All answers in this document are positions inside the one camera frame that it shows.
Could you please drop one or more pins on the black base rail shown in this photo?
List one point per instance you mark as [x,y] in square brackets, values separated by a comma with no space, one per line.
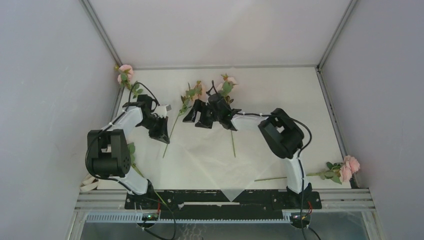
[208,205]

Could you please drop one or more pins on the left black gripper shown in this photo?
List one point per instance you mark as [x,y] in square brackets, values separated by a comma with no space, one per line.
[161,134]

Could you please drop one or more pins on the pink flower one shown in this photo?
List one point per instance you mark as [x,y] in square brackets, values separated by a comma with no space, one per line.
[125,79]

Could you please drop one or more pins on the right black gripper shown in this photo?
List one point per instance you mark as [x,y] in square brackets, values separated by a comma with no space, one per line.
[200,106]

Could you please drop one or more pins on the pink flower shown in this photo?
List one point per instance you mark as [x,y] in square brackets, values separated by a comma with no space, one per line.
[338,172]
[147,201]
[228,89]

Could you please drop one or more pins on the white wrapping paper sheet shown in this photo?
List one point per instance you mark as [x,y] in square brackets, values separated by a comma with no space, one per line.
[216,158]

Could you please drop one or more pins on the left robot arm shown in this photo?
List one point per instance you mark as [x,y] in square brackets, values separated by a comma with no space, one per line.
[108,156]

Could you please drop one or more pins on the left circuit board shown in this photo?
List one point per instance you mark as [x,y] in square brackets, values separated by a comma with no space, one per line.
[150,217]

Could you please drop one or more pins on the cream ribbon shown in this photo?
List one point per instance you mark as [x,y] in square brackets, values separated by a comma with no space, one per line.
[89,183]

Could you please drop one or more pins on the circuit board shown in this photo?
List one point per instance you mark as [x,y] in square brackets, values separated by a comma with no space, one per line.
[150,217]
[298,217]

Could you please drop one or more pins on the right circuit board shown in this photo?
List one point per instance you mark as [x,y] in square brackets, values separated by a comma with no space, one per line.
[298,217]

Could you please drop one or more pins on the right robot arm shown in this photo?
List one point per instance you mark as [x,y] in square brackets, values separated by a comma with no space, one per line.
[283,134]

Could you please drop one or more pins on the pink flower two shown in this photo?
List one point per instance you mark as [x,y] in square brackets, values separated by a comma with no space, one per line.
[193,93]

